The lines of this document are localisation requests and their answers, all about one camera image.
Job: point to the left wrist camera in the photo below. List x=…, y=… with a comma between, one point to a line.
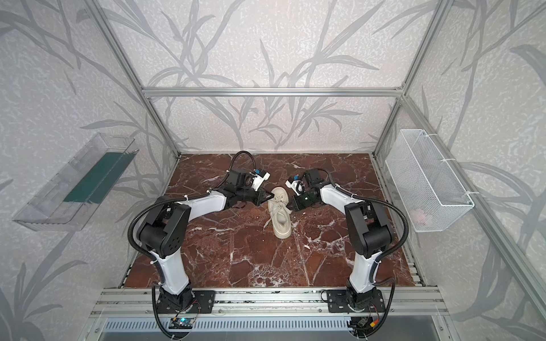
x=259, y=177

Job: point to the right wiring connector bundle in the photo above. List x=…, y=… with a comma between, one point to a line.
x=363, y=323

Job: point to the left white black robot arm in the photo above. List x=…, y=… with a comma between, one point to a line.
x=158, y=231

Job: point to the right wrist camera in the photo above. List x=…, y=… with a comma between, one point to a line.
x=296, y=184

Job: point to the clear plastic wall bin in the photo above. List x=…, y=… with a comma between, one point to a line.
x=69, y=200

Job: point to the cream white sneaker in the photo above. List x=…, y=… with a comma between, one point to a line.
x=283, y=191

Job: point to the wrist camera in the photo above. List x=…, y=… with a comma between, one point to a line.
x=296, y=184
x=259, y=177

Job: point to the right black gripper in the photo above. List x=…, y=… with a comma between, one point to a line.
x=300, y=200

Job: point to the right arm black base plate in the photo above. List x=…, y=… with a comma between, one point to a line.
x=346, y=301

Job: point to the pink object in basket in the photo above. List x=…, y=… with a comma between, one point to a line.
x=420, y=217

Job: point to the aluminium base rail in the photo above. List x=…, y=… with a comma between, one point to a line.
x=287, y=309

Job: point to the green lit circuit board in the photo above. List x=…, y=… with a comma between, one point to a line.
x=181, y=323

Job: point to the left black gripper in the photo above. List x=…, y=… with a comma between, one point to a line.
x=251, y=196

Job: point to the white wire mesh basket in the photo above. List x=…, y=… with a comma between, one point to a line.
x=425, y=180

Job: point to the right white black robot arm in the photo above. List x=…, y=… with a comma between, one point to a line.
x=376, y=228

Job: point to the aluminium frame cage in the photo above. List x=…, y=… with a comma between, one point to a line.
x=518, y=264

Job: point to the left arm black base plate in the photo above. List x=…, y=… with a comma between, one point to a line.
x=195, y=302

